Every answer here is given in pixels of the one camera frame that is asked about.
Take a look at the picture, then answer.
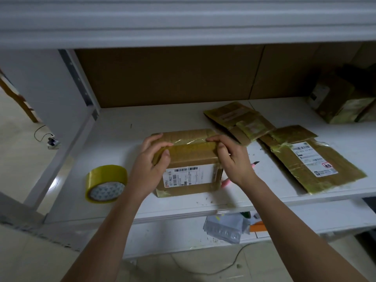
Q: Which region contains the person's right hand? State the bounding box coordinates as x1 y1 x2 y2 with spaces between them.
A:
205 134 260 189

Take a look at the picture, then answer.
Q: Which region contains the person's left hand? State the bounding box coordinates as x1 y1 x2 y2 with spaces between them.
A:
126 132 175 202

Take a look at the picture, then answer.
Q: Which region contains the pink utility knife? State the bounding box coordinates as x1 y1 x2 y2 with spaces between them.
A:
220 161 261 189

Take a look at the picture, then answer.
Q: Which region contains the small taped carton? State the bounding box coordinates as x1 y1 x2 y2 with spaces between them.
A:
203 101 276 146

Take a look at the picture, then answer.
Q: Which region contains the white metal shelf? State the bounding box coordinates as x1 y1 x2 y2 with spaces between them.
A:
0 0 376 259

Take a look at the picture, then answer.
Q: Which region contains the wide barcode label cardboard box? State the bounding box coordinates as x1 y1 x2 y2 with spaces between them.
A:
151 128 226 199

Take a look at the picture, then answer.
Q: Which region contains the yellow tape roll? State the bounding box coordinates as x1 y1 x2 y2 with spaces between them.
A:
85 164 129 204

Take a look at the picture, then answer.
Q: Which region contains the stack of cardboard boxes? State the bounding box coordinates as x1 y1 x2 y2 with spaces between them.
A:
258 124 369 195

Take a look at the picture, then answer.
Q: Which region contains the person's left forearm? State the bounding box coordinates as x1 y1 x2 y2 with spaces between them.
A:
60 191 146 282

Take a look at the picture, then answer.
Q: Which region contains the person's right forearm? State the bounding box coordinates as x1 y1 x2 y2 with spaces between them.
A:
242 175 368 282

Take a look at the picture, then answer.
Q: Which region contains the orange plastic object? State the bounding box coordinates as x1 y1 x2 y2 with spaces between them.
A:
249 221 269 234

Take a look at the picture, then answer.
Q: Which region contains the wooden chair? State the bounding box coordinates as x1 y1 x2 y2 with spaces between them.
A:
0 76 40 125

